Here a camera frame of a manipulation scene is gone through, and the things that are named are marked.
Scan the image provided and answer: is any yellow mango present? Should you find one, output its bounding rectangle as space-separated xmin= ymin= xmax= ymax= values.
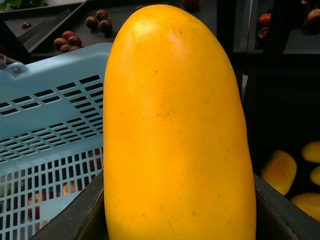
xmin=301 ymin=141 xmax=320 ymax=163
xmin=103 ymin=4 xmax=257 ymax=240
xmin=290 ymin=192 xmax=320 ymax=222

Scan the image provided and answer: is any light blue plastic basket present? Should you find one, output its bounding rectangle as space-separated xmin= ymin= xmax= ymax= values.
xmin=0 ymin=43 xmax=112 ymax=240

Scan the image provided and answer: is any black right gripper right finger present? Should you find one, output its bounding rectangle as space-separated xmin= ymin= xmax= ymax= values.
xmin=254 ymin=174 xmax=320 ymax=240

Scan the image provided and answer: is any orange mango left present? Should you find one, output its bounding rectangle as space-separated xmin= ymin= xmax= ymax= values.
xmin=260 ymin=150 xmax=298 ymax=196

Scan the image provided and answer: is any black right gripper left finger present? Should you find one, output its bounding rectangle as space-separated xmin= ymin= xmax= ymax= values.
xmin=32 ymin=172 xmax=104 ymax=240

